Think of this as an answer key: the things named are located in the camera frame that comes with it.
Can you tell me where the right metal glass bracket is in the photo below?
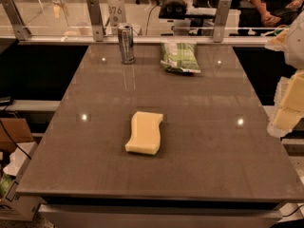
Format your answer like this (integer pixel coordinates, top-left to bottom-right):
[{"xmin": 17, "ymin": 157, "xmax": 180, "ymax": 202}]
[{"xmin": 212, "ymin": 0, "xmax": 232, "ymax": 43}]

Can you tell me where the brown cardboard box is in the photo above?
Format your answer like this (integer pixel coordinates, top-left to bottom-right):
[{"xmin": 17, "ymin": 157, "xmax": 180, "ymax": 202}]
[{"xmin": 0, "ymin": 118, "xmax": 34, "ymax": 153}]

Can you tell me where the middle metal glass bracket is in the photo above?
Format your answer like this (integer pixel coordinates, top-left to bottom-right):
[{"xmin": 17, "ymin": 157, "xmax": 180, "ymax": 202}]
[{"xmin": 86, "ymin": 0, "xmax": 105, "ymax": 42}]

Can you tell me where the white numbered sign post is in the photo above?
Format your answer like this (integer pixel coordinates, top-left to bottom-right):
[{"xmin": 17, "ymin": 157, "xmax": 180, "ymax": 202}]
[{"xmin": 107, "ymin": 0, "xmax": 126, "ymax": 28}]

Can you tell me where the white storage box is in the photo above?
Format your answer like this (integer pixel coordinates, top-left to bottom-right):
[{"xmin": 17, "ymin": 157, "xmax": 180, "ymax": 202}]
[{"xmin": 0, "ymin": 161, "xmax": 41, "ymax": 222}]

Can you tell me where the silver drink can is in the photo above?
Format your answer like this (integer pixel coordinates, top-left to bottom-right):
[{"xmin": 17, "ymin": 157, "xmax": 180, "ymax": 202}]
[{"xmin": 118, "ymin": 23, "xmax": 135, "ymax": 64}]

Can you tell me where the black cable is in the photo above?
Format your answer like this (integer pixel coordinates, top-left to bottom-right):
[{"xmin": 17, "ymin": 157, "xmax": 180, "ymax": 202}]
[{"xmin": 0, "ymin": 119, "xmax": 32, "ymax": 161}]

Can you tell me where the green jalapeno chip bag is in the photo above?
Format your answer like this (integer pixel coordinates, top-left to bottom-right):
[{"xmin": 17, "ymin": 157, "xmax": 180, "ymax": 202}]
[{"xmin": 161, "ymin": 42, "xmax": 200, "ymax": 73}]

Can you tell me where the black vr headset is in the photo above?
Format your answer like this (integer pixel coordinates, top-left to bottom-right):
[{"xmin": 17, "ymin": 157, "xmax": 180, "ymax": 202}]
[{"xmin": 159, "ymin": 0, "xmax": 186, "ymax": 20}]

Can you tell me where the left metal glass bracket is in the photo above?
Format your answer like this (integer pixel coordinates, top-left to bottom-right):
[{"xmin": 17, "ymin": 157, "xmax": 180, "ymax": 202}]
[{"xmin": 0, "ymin": 0, "xmax": 31, "ymax": 41}]

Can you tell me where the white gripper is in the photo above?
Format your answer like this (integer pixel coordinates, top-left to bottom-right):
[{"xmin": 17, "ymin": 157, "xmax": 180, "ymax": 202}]
[{"xmin": 265, "ymin": 11, "xmax": 304, "ymax": 131}]

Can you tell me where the metal glass bracket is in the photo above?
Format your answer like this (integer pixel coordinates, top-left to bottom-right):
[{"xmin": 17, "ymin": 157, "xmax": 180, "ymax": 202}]
[
  {"xmin": 212, "ymin": 0, "xmax": 232, "ymax": 43},
  {"xmin": 86, "ymin": 0, "xmax": 105, "ymax": 42},
  {"xmin": 0, "ymin": 0, "xmax": 31, "ymax": 41}
]

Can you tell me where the yellow sponge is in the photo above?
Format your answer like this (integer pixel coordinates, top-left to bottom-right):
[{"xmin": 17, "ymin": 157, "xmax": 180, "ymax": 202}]
[{"xmin": 125, "ymin": 111, "xmax": 163, "ymax": 155}]

